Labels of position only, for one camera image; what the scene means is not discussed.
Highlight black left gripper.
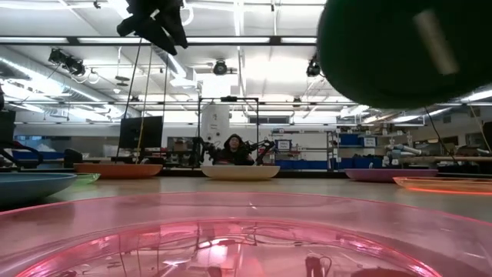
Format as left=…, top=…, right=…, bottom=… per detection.
left=116, top=0, right=189, bottom=56

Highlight cream plastic plate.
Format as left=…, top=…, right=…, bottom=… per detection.
left=200, top=165, right=281, bottom=182

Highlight light green transparent plate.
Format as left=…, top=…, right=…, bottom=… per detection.
left=72, top=172, right=101, bottom=185

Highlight pink transparent plastic plate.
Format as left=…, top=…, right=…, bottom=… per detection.
left=0, top=191, right=492, bottom=277

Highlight dark green plastic plate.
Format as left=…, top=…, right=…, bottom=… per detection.
left=317, top=0, right=492, bottom=110

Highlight purple plastic plate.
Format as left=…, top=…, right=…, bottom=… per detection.
left=344, top=168, right=439, bottom=184

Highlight orange transparent plastic plate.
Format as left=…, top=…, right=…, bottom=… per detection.
left=392, top=175, right=492, bottom=196

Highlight black ceiling spot lamp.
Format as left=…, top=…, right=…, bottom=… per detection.
left=305, top=55, right=322, bottom=78
left=212, top=59, right=229, bottom=76

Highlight black ceiling track spotlights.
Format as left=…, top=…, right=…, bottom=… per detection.
left=48, top=48, right=87, bottom=77

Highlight black computer monitor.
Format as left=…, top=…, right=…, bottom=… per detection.
left=118, top=115, right=165, bottom=151

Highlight white cylindrical tank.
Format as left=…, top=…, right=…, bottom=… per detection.
left=200, top=103, right=231, bottom=146

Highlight overhead light bar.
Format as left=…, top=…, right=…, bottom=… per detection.
left=0, top=35, right=318, bottom=48

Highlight person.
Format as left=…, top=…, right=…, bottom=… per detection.
left=217, top=133, right=256, bottom=167

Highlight black office chair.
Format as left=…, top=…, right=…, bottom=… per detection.
left=63, top=148, right=84, bottom=169

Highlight shelf rack with blue bins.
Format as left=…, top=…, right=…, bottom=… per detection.
left=326, top=129, right=380, bottom=171

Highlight black hanging cable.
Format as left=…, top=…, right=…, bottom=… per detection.
left=424, top=106, right=458, bottom=165
left=116, top=38, right=143, bottom=159

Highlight black background rig frame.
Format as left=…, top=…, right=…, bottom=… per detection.
left=197, top=95, right=260, bottom=167

